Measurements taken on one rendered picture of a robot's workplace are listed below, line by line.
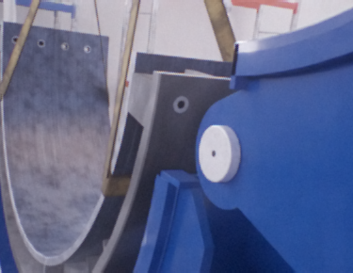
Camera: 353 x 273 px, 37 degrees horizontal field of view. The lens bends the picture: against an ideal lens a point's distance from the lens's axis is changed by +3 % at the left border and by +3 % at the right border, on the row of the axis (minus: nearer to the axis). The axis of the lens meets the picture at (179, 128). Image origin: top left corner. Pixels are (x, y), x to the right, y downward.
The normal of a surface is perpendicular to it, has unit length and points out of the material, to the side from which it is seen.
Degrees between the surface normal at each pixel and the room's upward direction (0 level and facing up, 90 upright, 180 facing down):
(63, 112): 55
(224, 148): 90
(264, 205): 90
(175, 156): 104
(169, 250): 90
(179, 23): 90
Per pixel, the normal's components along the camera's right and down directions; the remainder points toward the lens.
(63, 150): 0.42, -0.54
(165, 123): 0.44, 0.36
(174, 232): -0.87, -0.03
